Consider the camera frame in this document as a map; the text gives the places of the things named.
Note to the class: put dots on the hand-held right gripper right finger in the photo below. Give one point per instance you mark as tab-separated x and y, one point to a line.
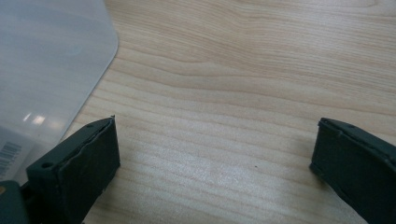
358	168

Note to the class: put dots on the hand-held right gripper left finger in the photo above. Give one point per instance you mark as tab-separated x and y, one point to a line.
77	174

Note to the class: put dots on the translucent plastic lid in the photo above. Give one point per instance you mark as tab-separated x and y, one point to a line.
46	68

